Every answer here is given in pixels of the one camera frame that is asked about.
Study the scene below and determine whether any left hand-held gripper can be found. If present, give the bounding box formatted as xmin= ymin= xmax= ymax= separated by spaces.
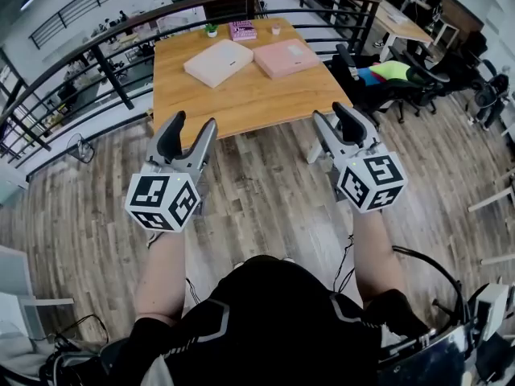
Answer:
xmin=124 ymin=110 xmax=219 ymax=233

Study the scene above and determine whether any magenta patterned item book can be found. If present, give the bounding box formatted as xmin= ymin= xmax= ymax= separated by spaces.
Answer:
xmin=228 ymin=19 xmax=258 ymax=42

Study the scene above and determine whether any neon multicoloured cloth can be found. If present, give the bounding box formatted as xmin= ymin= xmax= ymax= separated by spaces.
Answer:
xmin=356 ymin=60 xmax=412 ymax=84

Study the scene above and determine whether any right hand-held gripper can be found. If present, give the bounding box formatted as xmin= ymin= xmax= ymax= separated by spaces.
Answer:
xmin=312 ymin=101 xmax=409 ymax=215

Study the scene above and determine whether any person's black shirt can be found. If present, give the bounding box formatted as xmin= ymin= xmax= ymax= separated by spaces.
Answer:
xmin=106 ymin=254 xmax=431 ymax=386

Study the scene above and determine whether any person's right forearm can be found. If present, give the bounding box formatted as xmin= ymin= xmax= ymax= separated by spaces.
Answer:
xmin=351 ymin=209 xmax=408 ymax=309

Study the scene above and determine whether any white box device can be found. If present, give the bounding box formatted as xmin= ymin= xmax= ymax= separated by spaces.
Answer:
xmin=473 ymin=282 xmax=511 ymax=342

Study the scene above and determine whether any thick black curved cable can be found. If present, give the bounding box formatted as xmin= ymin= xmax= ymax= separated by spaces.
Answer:
xmin=391 ymin=244 xmax=470 ymax=326

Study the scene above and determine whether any thin black cable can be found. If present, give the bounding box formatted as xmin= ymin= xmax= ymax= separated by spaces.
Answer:
xmin=332 ymin=233 xmax=356 ymax=295

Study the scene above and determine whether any pale pink item box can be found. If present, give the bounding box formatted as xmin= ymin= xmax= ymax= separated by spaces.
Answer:
xmin=183 ymin=38 xmax=255 ymax=89

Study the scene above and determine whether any person's left forearm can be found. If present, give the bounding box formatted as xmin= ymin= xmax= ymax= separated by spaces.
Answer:
xmin=134 ymin=225 xmax=191 ymax=326

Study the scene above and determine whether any wooden table with white legs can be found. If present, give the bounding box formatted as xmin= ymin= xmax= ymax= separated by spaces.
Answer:
xmin=152 ymin=17 xmax=355 ymax=165

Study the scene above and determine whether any long wooden table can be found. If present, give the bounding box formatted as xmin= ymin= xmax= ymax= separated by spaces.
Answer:
xmin=372 ymin=0 xmax=435 ymax=63

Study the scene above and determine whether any black metal railing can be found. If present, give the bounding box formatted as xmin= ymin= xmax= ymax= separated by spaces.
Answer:
xmin=0 ymin=0 xmax=382 ymax=170

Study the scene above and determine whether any white cabinet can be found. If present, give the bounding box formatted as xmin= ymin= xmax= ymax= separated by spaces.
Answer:
xmin=0 ymin=244 xmax=76 ymax=343

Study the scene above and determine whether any black office chair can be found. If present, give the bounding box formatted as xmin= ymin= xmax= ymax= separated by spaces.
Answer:
xmin=330 ymin=43 xmax=406 ymax=126
xmin=389 ymin=45 xmax=451 ymax=117
xmin=436 ymin=30 xmax=498 ymax=94

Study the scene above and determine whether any salmon pink item box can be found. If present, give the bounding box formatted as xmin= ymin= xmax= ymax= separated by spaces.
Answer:
xmin=253 ymin=38 xmax=321 ymax=81

